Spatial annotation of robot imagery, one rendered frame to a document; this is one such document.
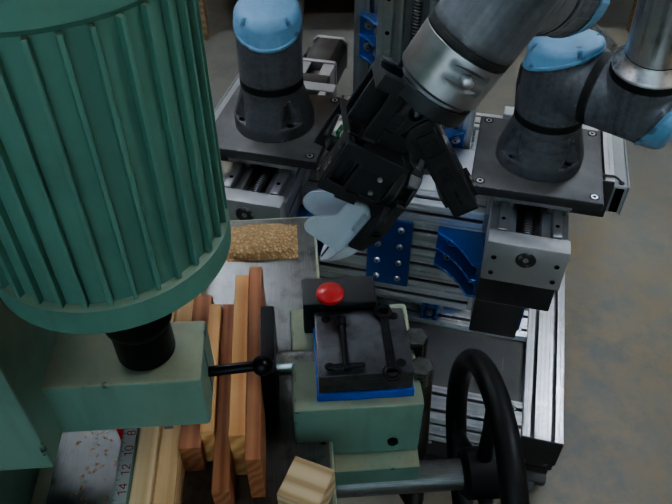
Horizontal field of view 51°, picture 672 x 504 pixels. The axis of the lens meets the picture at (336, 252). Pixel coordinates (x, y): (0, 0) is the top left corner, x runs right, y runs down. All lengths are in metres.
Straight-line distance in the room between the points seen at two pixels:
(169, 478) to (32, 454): 0.13
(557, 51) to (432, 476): 0.66
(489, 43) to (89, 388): 0.43
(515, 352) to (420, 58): 1.28
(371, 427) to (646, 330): 1.55
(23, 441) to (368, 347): 0.33
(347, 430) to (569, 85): 0.66
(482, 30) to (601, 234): 1.97
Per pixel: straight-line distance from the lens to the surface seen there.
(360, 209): 0.64
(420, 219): 1.34
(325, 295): 0.74
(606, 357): 2.11
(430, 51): 0.56
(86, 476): 0.92
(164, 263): 0.47
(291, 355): 0.77
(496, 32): 0.55
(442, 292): 1.47
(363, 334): 0.73
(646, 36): 1.09
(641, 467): 1.94
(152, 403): 0.66
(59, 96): 0.39
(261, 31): 1.22
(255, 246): 0.96
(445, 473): 0.85
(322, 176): 0.61
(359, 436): 0.77
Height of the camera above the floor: 1.57
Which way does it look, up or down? 44 degrees down
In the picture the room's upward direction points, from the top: straight up
